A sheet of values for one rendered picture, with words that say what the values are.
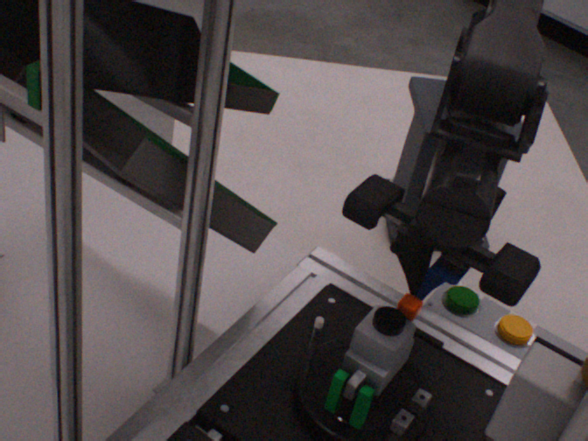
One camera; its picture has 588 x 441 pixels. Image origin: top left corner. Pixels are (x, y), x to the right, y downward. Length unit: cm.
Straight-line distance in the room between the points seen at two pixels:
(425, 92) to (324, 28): 252
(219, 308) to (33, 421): 27
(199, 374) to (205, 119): 28
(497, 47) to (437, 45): 309
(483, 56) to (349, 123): 80
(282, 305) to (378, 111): 64
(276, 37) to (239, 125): 217
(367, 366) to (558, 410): 26
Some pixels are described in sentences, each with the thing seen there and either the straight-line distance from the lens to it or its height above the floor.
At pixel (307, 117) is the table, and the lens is 148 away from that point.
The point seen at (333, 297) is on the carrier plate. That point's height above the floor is 97.
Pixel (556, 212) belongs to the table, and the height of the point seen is 86.
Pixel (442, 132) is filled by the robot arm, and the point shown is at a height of 128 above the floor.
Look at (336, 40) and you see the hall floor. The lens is 365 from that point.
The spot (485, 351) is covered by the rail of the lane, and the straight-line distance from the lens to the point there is 100.
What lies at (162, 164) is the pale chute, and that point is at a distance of 78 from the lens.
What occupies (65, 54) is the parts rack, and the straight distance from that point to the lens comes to 57.
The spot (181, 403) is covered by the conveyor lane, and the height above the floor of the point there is 96.
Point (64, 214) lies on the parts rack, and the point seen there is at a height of 123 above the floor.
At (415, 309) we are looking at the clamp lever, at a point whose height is 108.
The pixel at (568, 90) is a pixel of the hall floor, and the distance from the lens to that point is 378.
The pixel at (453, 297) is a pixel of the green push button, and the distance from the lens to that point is 103.
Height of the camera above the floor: 165
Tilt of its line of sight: 40 degrees down
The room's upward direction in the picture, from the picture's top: 12 degrees clockwise
